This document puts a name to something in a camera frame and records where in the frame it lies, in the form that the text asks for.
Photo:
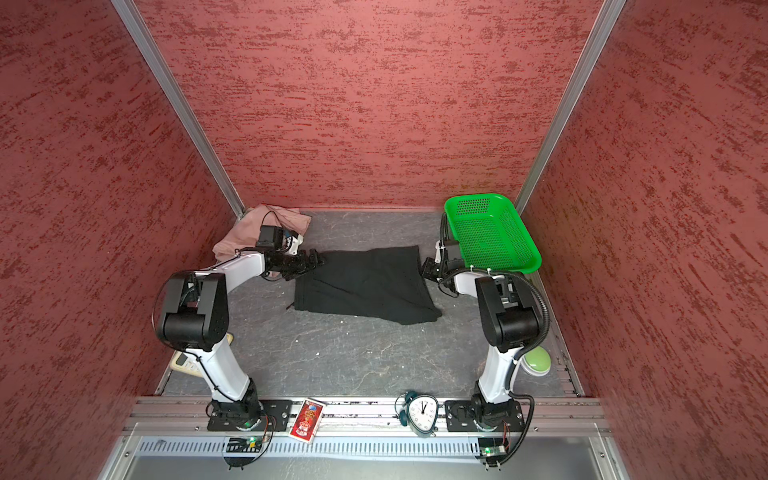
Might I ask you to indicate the cream calculator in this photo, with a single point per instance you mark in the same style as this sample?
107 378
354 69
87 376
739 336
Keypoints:
186 360

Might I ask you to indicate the dark green alarm clock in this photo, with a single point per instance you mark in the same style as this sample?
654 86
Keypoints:
419 412

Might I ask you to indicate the controller board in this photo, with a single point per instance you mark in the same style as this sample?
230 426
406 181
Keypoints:
240 452
492 451

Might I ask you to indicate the right controller board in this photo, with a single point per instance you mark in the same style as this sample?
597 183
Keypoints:
492 451

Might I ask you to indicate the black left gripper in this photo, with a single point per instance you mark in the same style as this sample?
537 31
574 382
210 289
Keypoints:
303 265

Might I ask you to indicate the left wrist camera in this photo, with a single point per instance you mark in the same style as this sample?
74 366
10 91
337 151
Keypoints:
278 239

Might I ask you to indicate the aluminium corner post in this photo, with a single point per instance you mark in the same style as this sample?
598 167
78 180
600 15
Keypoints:
137 28
599 34

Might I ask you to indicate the aluminium corner post right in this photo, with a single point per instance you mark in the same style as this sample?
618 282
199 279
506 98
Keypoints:
599 34

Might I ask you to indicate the green push button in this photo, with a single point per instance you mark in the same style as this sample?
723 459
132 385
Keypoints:
537 362

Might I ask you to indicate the left controller board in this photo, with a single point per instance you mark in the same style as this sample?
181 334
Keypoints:
240 452

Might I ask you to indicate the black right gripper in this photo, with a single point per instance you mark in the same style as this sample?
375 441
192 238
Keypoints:
426 272

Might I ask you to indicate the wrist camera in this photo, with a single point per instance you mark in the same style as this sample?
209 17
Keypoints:
278 239
448 250

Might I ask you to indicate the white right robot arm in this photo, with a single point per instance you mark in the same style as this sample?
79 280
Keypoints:
515 320

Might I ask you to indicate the aluminium corner post left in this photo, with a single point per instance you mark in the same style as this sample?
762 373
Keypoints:
137 28

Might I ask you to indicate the pink shorts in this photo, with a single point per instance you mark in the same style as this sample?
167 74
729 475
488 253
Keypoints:
246 231

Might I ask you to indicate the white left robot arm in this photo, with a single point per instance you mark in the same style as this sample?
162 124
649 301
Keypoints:
191 316

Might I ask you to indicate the black shorts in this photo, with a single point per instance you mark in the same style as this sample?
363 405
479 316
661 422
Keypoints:
383 283

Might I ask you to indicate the red card pack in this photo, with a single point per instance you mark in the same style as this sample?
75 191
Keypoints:
307 421

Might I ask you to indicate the aluminium front rail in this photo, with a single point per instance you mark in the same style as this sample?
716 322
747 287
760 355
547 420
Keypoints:
359 416

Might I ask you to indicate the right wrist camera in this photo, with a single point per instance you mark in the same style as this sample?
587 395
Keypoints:
448 250

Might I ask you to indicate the green plastic basket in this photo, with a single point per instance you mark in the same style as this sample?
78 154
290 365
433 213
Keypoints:
491 234

